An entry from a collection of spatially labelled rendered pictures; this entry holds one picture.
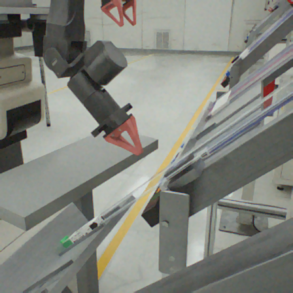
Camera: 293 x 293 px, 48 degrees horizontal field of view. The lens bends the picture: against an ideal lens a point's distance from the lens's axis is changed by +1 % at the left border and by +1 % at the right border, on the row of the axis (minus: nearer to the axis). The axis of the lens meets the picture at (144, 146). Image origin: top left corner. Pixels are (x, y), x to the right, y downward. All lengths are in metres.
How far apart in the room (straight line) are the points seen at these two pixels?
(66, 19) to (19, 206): 0.44
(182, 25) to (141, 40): 1.23
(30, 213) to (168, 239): 0.36
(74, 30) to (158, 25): 9.02
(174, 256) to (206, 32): 8.94
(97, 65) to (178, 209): 0.30
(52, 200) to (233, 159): 0.48
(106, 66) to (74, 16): 0.12
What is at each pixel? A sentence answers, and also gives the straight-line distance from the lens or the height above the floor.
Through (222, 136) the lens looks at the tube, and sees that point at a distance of 0.33.
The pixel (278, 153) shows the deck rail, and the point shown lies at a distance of 0.54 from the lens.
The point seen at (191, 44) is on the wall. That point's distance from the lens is 9.50.
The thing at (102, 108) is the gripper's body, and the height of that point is 0.85.
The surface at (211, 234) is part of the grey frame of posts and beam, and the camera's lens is 1.49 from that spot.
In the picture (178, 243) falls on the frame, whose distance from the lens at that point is 0.59.
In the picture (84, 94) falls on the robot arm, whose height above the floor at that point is 0.88.
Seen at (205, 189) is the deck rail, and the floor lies 0.75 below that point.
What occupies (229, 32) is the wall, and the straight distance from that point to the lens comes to 9.35.
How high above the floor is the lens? 1.03
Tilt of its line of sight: 22 degrees down
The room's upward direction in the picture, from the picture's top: straight up
